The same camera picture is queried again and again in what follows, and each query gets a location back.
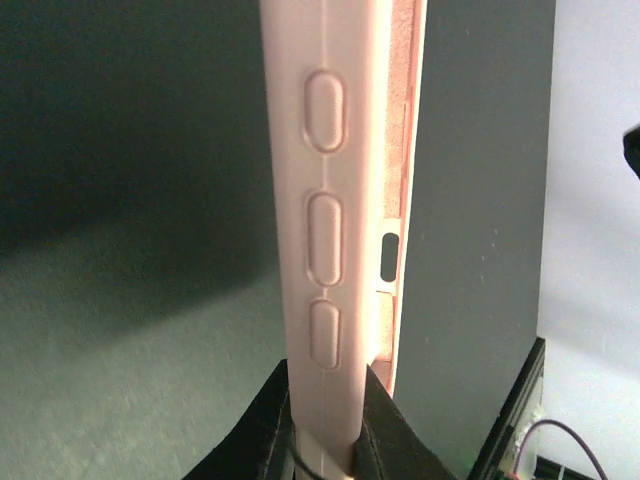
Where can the phone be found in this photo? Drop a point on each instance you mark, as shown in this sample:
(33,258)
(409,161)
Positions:
(343,85)

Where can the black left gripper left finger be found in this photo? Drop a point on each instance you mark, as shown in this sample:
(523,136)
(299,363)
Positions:
(259,446)

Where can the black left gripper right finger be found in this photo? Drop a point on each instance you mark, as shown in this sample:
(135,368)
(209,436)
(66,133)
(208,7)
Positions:
(388,448)

